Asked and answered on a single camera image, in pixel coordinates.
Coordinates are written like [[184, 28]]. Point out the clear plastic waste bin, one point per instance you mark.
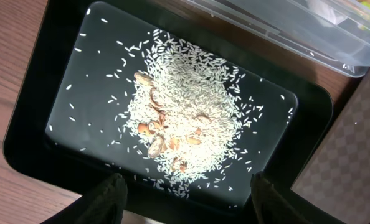
[[347, 42]]

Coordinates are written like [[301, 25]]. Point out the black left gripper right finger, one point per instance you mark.
[[271, 207]]

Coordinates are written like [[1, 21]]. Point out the white tissue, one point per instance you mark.
[[325, 14]]

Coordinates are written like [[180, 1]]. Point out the rice and peanut shell waste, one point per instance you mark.
[[178, 117]]

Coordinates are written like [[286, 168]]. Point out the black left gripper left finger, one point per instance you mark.
[[104, 204]]

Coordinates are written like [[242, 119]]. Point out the black waste tray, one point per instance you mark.
[[28, 151]]

